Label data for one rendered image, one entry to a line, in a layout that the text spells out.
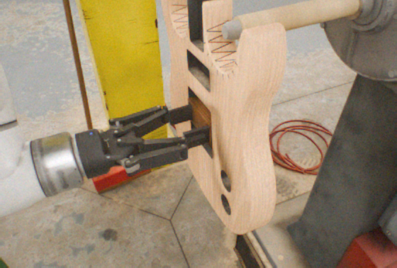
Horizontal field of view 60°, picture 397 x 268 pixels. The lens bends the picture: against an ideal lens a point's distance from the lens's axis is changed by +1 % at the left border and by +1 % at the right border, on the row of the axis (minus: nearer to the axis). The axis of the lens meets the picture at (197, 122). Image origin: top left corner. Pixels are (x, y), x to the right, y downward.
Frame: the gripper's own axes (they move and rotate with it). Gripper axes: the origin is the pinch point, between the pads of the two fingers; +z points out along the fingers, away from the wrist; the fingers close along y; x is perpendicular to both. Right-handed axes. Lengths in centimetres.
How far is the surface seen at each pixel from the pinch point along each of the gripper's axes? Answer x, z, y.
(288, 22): 18.9, 9.7, 9.9
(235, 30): 19.2, 2.3, 9.4
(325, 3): 20.1, 15.8, 9.3
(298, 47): -79, 151, -163
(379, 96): -5.0, 40.4, 2.3
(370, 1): 19.5, 22.4, 10.5
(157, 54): -25, 17, -87
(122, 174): -83, -9, -87
